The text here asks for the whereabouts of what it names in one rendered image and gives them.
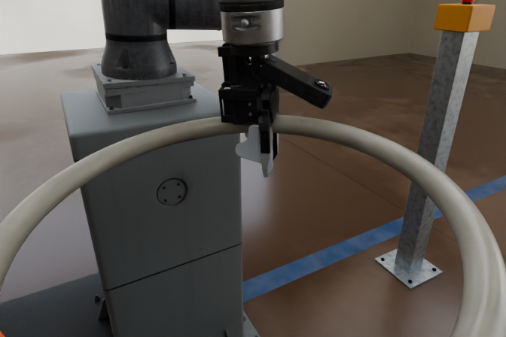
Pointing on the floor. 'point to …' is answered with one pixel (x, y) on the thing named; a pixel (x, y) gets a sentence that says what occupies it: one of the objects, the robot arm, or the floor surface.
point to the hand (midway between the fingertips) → (272, 162)
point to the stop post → (437, 133)
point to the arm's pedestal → (164, 221)
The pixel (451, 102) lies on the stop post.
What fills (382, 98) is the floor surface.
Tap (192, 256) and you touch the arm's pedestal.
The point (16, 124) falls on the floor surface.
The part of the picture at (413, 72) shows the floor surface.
